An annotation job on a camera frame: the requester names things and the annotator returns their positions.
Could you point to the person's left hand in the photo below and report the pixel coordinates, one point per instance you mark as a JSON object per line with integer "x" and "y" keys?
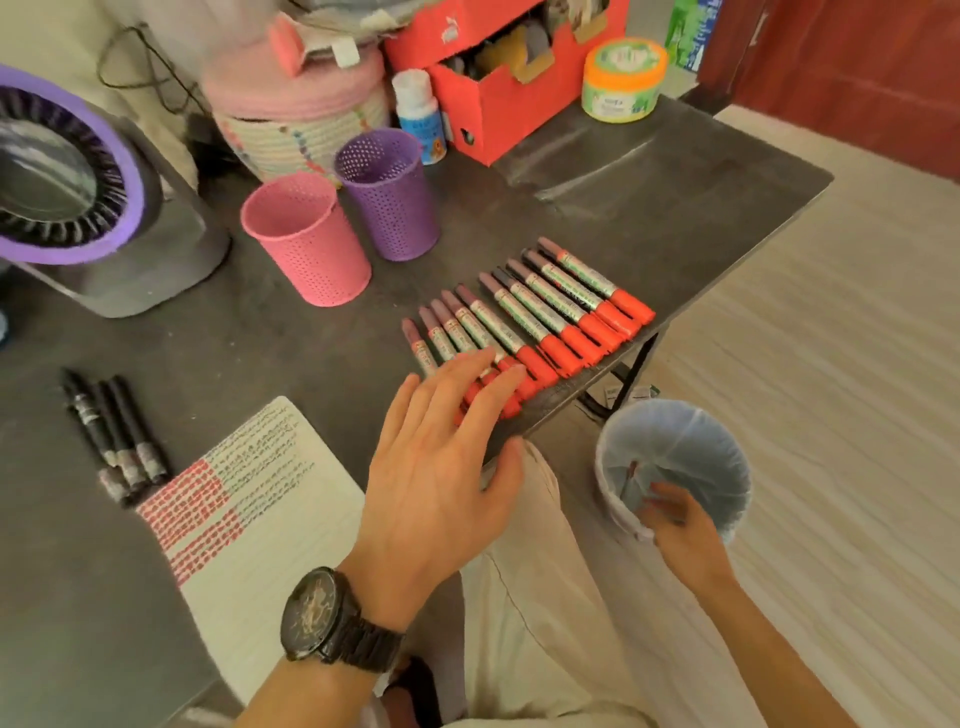
{"x": 427, "y": 510}

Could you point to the person's right hand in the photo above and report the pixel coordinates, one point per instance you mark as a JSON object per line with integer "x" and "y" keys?
{"x": 690, "y": 544}

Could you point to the person's left middle finger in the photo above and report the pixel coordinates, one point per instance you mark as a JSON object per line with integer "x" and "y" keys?
{"x": 461, "y": 386}

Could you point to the person's left thumb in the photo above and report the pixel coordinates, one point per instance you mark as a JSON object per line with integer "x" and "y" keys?
{"x": 506, "y": 472}

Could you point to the person's right fingers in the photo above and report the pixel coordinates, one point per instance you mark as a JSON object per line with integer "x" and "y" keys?
{"x": 664, "y": 506}

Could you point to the person's left little finger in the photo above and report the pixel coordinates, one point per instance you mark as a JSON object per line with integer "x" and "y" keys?
{"x": 396, "y": 412}

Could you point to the person's right forearm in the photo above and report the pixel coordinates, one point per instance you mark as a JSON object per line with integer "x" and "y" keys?
{"x": 772, "y": 660}

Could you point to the person's left forearm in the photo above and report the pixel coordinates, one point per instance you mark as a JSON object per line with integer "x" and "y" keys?
{"x": 315, "y": 694}

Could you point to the red marker in bin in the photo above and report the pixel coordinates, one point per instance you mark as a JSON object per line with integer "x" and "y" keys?
{"x": 628, "y": 480}

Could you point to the trash bin with white liner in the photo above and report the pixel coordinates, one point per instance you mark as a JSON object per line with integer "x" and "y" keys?
{"x": 690, "y": 450}

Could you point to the row of red markers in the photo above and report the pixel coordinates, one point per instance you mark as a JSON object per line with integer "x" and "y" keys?
{"x": 540, "y": 322}

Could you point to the black table leg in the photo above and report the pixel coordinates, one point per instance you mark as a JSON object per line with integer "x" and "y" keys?
{"x": 637, "y": 371}

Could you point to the beige trousers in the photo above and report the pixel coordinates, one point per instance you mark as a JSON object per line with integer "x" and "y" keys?
{"x": 570, "y": 622}

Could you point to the white written notebook page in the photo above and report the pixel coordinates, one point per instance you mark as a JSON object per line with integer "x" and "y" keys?
{"x": 262, "y": 525}

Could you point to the pink perforated pen cup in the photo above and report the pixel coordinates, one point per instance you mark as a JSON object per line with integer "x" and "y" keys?
{"x": 307, "y": 240}

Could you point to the purple perforated pen cup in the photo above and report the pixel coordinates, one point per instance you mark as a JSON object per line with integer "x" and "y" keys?
{"x": 390, "y": 195}

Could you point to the black wristwatch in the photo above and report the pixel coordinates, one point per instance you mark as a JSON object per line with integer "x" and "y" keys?
{"x": 337, "y": 619}

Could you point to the black marker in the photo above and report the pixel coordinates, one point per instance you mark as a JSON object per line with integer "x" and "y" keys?
{"x": 139, "y": 427}
{"x": 116, "y": 431}
{"x": 94, "y": 435}

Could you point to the white bottle with blue label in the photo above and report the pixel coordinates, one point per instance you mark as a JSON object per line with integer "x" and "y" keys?
{"x": 420, "y": 116}

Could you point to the red cardboard organizer box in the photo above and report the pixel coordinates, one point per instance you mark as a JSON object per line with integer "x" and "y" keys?
{"x": 517, "y": 97}

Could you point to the pink woven basket lid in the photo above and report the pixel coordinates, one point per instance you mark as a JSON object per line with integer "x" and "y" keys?
{"x": 300, "y": 86}

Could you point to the green jar with orange lid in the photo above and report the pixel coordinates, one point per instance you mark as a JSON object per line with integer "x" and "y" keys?
{"x": 624, "y": 81}

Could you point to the green and white packet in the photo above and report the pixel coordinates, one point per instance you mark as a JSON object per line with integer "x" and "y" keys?
{"x": 694, "y": 34}

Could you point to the red wooden door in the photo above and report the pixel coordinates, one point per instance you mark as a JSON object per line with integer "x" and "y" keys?
{"x": 855, "y": 67}

